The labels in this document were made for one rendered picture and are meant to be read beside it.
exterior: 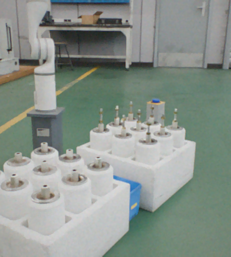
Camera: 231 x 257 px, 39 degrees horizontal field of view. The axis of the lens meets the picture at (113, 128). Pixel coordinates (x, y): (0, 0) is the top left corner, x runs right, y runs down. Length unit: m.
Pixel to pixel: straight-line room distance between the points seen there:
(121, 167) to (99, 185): 0.29
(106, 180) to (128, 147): 0.32
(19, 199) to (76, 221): 0.16
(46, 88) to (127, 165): 0.53
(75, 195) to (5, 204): 0.19
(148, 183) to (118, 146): 0.20
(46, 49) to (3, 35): 3.41
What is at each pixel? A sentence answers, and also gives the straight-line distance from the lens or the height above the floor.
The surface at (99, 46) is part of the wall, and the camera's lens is 6.46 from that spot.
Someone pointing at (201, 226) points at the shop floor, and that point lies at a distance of 1.25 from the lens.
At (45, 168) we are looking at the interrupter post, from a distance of 1.02.
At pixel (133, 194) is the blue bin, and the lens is 1.18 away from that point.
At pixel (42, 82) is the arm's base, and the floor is 0.44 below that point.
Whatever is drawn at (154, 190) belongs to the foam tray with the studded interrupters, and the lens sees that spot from 1.25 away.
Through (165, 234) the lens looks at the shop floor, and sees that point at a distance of 1.18.
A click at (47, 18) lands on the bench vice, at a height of 0.84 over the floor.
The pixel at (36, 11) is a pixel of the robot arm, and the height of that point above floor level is 0.74.
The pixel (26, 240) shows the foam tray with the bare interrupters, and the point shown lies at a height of 0.17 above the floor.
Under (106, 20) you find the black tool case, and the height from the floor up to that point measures 0.82.
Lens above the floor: 0.67
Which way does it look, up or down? 17 degrees down
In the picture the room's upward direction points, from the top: 1 degrees clockwise
